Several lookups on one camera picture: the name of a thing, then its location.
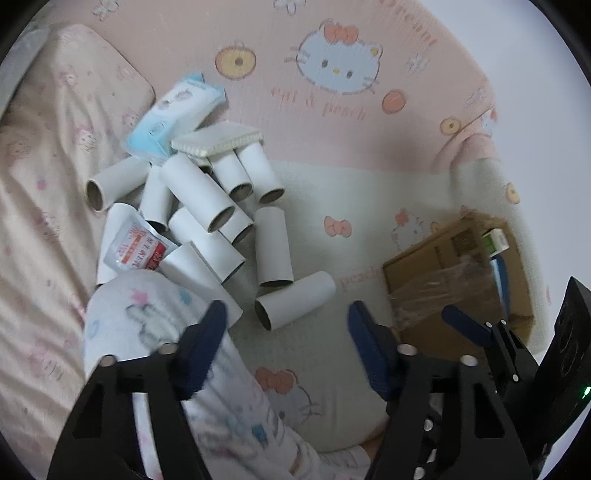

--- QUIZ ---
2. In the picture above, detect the person's leg in printed pyjamas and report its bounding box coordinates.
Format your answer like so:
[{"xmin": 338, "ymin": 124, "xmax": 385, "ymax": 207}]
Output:
[{"xmin": 82, "ymin": 270, "xmax": 384, "ymax": 480}]

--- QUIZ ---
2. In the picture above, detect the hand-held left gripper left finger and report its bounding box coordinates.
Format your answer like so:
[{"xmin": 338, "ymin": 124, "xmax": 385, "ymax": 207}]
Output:
[{"xmin": 46, "ymin": 300, "xmax": 228, "ymax": 480}]

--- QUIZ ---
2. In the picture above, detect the grey cloth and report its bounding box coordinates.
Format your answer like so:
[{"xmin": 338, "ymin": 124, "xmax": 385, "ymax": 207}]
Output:
[{"xmin": 0, "ymin": 9, "xmax": 61, "ymax": 79}]

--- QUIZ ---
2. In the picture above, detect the pile of white cardboard tubes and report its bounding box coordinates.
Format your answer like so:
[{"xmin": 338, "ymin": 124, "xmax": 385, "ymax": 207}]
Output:
[{"xmin": 84, "ymin": 143, "xmax": 337, "ymax": 333}]

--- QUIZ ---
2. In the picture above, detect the white and green carton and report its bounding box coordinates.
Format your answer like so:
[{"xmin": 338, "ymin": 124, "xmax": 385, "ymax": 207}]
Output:
[{"xmin": 482, "ymin": 228, "xmax": 509, "ymax": 257}]

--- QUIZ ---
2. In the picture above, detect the pink cat printed blanket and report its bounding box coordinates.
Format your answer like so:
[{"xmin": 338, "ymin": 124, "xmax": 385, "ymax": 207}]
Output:
[{"xmin": 88, "ymin": 0, "xmax": 555, "ymax": 457}]

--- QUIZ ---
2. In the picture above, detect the white spiral notepad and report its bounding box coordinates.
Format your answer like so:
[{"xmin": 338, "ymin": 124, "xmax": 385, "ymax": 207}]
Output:
[{"xmin": 170, "ymin": 122, "xmax": 264, "ymax": 158}]

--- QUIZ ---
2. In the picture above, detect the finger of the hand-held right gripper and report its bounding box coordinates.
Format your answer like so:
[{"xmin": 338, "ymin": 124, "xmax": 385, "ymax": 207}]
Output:
[{"xmin": 441, "ymin": 305, "xmax": 540, "ymax": 407}]

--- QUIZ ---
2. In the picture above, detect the red and white sachet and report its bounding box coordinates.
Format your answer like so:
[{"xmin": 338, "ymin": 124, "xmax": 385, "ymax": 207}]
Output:
[{"xmin": 104, "ymin": 217, "xmax": 181, "ymax": 280}]

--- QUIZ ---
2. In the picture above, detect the pink printed pillow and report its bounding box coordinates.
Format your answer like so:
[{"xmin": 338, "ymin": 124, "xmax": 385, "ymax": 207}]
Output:
[{"xmin": 0, "ymin": 24, "xmax": 157, "ymax": 444}]

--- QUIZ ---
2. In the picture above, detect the light blue tissue pack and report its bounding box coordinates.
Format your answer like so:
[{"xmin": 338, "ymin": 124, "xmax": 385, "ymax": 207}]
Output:
[{"xmin": 122, "ymin": 71, "xmax": 227, "ymax": 164}]

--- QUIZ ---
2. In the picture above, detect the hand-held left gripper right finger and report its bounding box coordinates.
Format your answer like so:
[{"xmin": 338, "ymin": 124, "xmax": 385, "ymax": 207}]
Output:
[{"xmin": 348, "ymin": 300, "xmax": 532, "ymax": 480}]

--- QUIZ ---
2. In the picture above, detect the light blue book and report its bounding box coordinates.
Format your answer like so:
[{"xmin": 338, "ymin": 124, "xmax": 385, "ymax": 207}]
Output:
[{"xmin": 490, "ymin": 256, "xmax": 513, "ymax": 324}]

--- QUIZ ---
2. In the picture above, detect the brown cardboard box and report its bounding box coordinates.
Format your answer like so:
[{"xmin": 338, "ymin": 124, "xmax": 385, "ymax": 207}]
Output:
[{"xmin": 382, "ymin": 210, "xmax": 536, "ymax": 365}]

